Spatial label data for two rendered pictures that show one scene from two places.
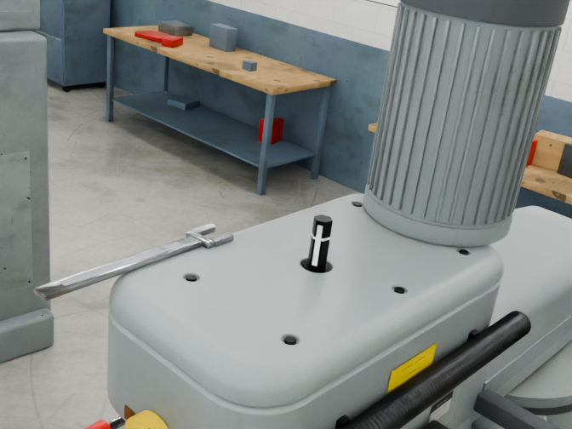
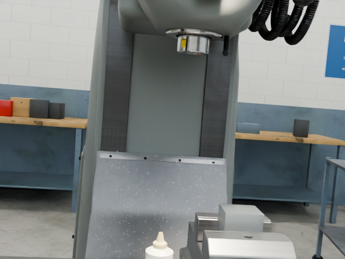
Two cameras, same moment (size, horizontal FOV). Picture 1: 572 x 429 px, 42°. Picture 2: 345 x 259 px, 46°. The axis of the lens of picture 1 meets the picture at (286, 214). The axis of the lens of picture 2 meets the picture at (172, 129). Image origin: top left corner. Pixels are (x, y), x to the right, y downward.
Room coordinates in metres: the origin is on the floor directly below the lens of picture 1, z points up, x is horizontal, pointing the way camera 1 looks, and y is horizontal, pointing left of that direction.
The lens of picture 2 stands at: (0.34, 0.42, 1.21)
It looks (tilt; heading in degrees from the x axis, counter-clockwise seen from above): 5 degrees down; 313
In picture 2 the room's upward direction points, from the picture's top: 4 degrees clockwise
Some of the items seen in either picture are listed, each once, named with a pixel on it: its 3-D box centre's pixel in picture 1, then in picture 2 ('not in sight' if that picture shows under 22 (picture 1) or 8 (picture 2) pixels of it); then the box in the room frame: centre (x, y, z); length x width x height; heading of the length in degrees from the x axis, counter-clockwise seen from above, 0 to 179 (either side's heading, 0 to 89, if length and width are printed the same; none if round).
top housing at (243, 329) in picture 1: (316, 319); not in sight; (0.76, -0.05, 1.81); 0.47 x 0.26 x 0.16; 140
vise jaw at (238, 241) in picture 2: not in sight; (247, 251); (0.65, -0.08, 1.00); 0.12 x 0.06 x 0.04; 48
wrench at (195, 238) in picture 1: (140, 259); not in sight; (0.70, 0.15, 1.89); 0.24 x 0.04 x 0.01; 141
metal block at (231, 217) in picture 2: not in sight; (239, 227); (0.69, -0.12, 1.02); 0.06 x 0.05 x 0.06; 48
